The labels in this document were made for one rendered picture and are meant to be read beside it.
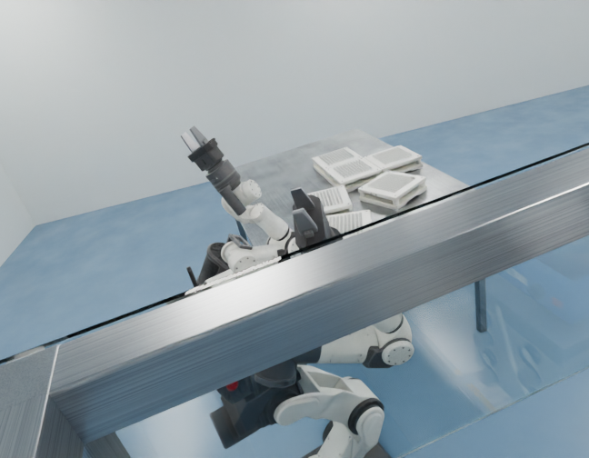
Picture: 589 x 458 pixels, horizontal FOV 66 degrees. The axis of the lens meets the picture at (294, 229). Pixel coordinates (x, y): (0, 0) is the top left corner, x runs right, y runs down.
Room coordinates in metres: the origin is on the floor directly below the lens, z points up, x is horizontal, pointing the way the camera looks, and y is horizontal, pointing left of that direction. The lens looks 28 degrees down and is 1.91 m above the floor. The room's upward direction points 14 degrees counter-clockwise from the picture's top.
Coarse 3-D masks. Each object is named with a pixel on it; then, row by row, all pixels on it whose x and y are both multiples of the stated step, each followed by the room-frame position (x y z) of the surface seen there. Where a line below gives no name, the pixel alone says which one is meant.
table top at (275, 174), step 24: (312, 144) 3.18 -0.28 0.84; (336, 144) 3.05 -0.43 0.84; (360, 144) 2.93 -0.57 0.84; (384, 144) 2.82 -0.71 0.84; (240, 168) 3.07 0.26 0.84; (264, 168) 2.95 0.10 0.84; (288, 168) 2.84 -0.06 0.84; (312, 168) 2.73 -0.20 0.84; (432, 168) 2.29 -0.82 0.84; (264, 192) 2.55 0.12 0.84; (288, 192) 2.46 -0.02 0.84; (312, 192) 2.38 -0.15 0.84; (432, 192) 2.02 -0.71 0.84; (288, 216) 2.15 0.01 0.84; (384, 216) 1.89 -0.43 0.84; (264, 240) 1.96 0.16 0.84
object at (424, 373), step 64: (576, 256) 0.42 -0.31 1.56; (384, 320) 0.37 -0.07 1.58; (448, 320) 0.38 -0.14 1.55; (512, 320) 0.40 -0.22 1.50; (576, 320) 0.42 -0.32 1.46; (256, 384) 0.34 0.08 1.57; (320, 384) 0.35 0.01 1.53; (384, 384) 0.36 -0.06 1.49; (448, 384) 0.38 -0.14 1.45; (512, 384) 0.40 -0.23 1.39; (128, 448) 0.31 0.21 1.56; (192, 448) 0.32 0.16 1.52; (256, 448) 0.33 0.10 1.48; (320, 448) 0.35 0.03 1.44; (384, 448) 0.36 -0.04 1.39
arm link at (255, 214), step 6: (222, 198) 1.36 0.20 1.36; (222, 204) 1.34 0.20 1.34; (258, 204) 1.39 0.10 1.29; (264, 204) 1.37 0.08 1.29; (228, 210) 1.33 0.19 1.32; (246, 210) 1.38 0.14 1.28; (252, 210) 1.38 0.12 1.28; (258, 210) 1.36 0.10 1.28; (264, 210) 1.35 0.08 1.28; (234, 216) 1.34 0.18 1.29; (240, 216) 1.34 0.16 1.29; (246, 216) 1.35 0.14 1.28; (252, 216) 1.36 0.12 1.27; (258, 216) 1.33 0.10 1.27; (264, 216) 1.34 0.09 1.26; (246, 222) 1.34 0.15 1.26; (252, 222) 1.34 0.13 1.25; (258, 222) 1.34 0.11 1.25
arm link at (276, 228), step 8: (272, 216) 1.36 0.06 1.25; (264, 224) 1.34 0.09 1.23; (272, 224) 1.35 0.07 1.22; (280, 224) 1.36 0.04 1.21; (272, 232) 1.35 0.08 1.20; (280, 232) 1.35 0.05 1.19; (288, 232) 1.38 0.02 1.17; (272, 240) 1.40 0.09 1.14; (280, 240) 1.37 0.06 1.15; (288, 240) 1.35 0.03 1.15
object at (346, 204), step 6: (342, 186) 2.19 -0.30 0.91; (318, 192) 2.20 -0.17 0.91; (336, 192) 2.14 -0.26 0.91; (342, 192) 2.12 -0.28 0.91; (342, 198) 2.05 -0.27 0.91; (348, 198) 2.03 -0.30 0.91; (336, 204) 2.00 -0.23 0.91; (342, 204) 1.98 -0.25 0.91; (348, 204) 1.97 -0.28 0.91; (324, 210) 1.97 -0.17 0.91; (330, 210) 1.97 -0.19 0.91; (336, 210) 1.97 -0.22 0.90
